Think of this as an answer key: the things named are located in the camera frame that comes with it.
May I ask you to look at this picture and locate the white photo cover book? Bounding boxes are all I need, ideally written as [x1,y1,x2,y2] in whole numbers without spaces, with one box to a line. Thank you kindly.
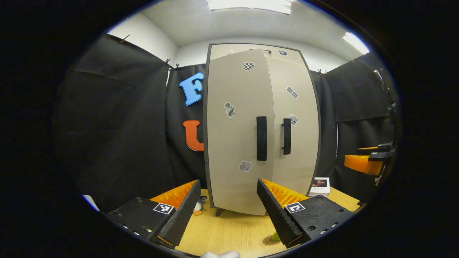
[311,177,331,192]

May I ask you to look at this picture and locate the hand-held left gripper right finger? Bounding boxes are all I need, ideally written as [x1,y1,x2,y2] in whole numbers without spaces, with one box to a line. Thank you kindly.
[256,178,355,249]

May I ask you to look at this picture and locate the black backdrop cloth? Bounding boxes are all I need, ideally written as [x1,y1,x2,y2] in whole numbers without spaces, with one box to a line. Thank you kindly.
[54,34,400,212]

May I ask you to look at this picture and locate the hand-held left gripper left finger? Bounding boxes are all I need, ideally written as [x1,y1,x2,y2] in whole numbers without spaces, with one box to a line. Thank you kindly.
[106,179,202,250]

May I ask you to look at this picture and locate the thin metal stand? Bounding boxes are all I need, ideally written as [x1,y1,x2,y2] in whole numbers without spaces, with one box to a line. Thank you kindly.
[373,70,398,122]

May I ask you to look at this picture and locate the white cabinet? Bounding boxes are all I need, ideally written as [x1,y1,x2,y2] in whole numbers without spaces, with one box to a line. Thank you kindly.
[203,43,322,217]

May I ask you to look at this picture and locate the white cabinet door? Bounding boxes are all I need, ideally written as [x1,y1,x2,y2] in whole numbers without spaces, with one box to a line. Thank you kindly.
[207,48,276,216]
[265,56,320,196]

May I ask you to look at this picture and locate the small ceiling light panel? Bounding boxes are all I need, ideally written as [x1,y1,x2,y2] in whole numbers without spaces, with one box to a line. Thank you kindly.
[342,32,370,55]

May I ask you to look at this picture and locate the large ceiling light panel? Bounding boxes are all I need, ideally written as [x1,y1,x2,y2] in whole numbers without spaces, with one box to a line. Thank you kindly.
[206,0,292,15]

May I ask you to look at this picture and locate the penguin plush toy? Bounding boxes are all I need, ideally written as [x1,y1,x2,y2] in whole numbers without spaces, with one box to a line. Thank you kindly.
[193,196,207,216]

